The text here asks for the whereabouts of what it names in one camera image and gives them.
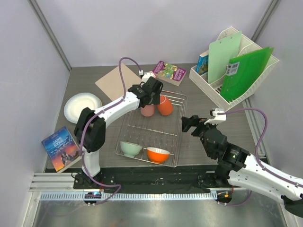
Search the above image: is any orange bowl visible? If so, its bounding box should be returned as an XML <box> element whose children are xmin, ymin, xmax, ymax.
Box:
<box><xmin>147</xmin><ymin>147</ymin><xmax>170</xmax><ymax>164</ymax></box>

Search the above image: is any blue book in organizer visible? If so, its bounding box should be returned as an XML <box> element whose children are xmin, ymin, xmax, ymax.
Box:
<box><xmin>196</xmin><ymin>53</ymin><xmax>209</xmax><ymax>75</ymax></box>

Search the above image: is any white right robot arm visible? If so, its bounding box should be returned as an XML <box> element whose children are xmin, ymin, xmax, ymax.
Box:
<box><xmin>181</xmin><ymin>115</ymin><xmax>303</xmax><ymax>217</ymax></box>

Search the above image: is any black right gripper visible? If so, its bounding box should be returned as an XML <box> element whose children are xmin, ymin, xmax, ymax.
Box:
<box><xmin>181</xmin><ymin>115</ymin><xmax>218</xmax><ymax>157</ymax></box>

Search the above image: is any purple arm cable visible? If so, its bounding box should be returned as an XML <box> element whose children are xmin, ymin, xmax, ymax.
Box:
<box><xmin>79</xmin><ymin>56</ymin><xmax>145</xmax><ymax>206</ymax></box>
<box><xmin>214</xmin><ymin>107</ymin><xmax>303</xmax><ymax>207</ymax></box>

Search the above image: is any white plastic file organizer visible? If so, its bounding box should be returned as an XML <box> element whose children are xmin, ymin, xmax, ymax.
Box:
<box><xmin>189</xmin><ymin>27</ymin><xmax>279</xmax><ymax>111</ymax></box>

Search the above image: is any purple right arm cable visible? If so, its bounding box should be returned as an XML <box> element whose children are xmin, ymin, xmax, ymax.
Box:
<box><xmin>214</xmin><ymin>107</ymin><xmax>303</xmax><ymax>207</ymax></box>

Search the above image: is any beige cutting board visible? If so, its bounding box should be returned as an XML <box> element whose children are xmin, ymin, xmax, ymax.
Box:
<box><xmin>95</xmin><ymin>63</ymin><xmax>141</xmax><ymax>101</ymax></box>

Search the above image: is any metal wire dish rack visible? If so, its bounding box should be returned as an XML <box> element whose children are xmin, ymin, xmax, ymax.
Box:
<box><xmin>115</xmin><ymin>90</ymin><xmax>187</xmax><ymax>167</ymax></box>

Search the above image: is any orange mug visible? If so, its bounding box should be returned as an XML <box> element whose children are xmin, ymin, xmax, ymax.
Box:
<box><xmin>157</xmin><ymin>95</ymin><xmax>173</xmax><ymax>116</ymax></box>

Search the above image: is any bright green folder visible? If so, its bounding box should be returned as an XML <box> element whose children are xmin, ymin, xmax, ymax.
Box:
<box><xmin>220</xmin><ymin>47</ymin><xmax>274</xmax><ymax>102</ymax></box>

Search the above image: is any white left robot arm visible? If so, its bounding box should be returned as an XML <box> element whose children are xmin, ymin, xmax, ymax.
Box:
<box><xmin>74</xmin><ymin>76</ymin><xmax>163</xmax><ymax>189</ymax></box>

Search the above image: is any perforated aluminium rail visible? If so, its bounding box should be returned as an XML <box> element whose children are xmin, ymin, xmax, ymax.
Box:
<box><xmin>40</xmin><ymin>191</ymin><xmax>217</xmax><ymax>201</ymax></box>

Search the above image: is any Jane Eyre book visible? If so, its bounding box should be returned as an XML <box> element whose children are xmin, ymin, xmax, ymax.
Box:
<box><xmin>41</xmin><ymin>126</ymin><xmax>81</xmax><ymax>174</ymax></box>

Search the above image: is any light green clipboard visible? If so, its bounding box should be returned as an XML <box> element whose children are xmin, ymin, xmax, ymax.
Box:
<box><xmin>208</xmin><ymin>31</ymin><xmax>242</xmax><ymax>84</ymax></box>

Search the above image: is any pink plastic cup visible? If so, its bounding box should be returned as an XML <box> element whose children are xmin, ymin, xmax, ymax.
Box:
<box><xmin>140</xmin><ymin>105</ymin><xmax>155</xmax><ymax>117</ymax></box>

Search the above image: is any purple treehouse book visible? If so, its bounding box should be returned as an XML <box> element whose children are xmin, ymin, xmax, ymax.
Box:
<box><xmin>152</xmin><ymin>61</ymin><xmax>187</xmax><ymax>86</ymax></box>

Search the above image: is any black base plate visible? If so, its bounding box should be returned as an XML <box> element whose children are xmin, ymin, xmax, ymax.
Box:
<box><xmin>71</xmin><ymin>165</ymin><xmax>231</xmax><ymax>194</ymax></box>

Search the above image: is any mint green bowl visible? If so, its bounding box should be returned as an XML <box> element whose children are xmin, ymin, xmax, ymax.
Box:
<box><xmin>120</xmin><ymin>141</ymin><xmax>143</xmax><ymax>157</ymax></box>

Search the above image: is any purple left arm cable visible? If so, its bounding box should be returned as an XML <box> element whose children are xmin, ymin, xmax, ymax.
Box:
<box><xmin>79</xmin><ymin>56</ymin><xmax>145</xmax><ymax>206</ymax></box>

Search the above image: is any white ceramic plate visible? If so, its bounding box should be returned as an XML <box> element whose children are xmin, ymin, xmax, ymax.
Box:
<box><xmin>63</xmin><ymin>93</ymin><xmax>102</xmax><ymax>124</ymax></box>

